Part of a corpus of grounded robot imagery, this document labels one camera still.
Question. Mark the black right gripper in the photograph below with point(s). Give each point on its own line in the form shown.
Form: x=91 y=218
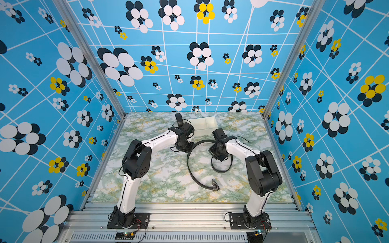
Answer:
x=211 y=151

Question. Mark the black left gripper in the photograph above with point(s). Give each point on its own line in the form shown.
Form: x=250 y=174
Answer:
x=188 y=150

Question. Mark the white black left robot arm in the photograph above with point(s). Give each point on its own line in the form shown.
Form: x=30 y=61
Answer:
x=136 y=164

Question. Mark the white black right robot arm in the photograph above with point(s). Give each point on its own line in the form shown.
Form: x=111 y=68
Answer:
x=263 y=176

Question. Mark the white plastic storage tray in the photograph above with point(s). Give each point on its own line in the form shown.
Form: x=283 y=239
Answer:
x=204 y=126

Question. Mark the right green circuit board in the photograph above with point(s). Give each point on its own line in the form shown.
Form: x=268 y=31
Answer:
x=255 y=237

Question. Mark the green circuit board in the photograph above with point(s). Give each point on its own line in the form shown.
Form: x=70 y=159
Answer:
x=255 y=237
x=125 y=236

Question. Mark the left green circuit board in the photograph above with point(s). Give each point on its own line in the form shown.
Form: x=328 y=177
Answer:
x=125 y=236

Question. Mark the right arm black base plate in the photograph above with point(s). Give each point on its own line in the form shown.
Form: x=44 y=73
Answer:
x=237 y=220

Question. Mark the aluminium front frame rail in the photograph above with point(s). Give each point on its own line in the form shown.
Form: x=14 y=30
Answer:
x=185 y=222

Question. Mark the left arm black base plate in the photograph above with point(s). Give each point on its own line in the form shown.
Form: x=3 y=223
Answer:
x=141 y=221

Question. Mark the right aluminium corner post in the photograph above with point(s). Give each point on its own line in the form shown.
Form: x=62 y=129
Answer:
x=292 y=57

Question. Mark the aluminium corner post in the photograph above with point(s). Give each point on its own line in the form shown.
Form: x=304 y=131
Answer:
x=65 y=11
x=292 y=57

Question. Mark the left aluminium corner post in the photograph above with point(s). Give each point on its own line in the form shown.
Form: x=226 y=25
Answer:
x=65 y=11

